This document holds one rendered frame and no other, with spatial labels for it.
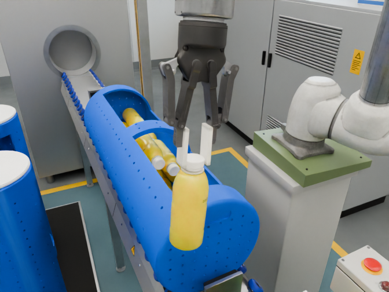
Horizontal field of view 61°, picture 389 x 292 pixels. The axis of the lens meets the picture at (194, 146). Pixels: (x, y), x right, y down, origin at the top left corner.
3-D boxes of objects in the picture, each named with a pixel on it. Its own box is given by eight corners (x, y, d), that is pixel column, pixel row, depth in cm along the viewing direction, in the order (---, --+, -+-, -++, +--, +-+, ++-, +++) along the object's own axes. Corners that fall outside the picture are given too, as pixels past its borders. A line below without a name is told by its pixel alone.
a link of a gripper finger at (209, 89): (197, 59, 54) (205, 57, 54) (204, 123, 58) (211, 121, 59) (208, 62, 50) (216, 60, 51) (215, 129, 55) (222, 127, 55)
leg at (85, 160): (92, 182, 287) (80, 117, 256) (94, 186, 283) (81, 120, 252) (85, 184, 285) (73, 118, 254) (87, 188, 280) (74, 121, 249)
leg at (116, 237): (124, 263, 211) (112, 183, 180) (126, 270, 206) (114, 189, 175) (115, 266, 208) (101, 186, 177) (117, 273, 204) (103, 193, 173)
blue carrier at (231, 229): (147, 138, 159) (146, 80, 146) (253, 271, 91) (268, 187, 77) (87, 149, 147) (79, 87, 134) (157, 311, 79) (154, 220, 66)
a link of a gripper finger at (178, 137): (184, 117, 53) (167, 118, 52) (182, 147, 55) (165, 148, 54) (181, 115, 54) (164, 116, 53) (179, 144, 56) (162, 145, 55)
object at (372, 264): (370, 258, 75) (371, 254, 75) (384, 269, 72) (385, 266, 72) (359, 263, 74) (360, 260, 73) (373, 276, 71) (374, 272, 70)
